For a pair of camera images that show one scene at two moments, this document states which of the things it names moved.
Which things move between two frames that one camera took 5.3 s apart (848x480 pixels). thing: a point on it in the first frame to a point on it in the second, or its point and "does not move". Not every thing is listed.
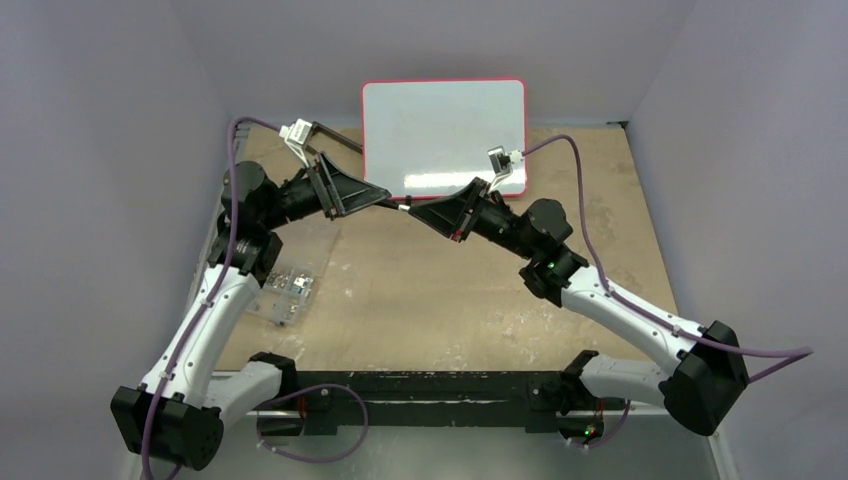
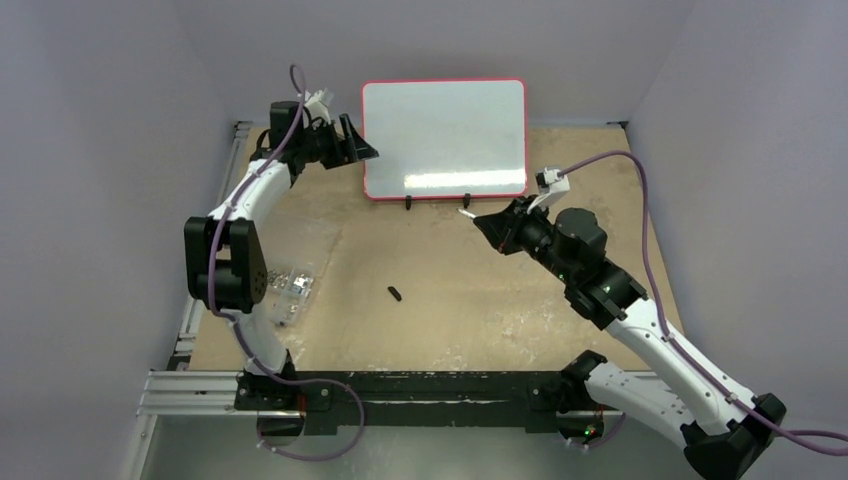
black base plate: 319,400 does not move
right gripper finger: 447,216 to 502,230
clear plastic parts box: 294,272 does not move
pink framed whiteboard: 421,138 does not move
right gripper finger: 453,210 to 495,224
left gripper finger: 350,192 to 364,150
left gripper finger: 353,194 to 350,138
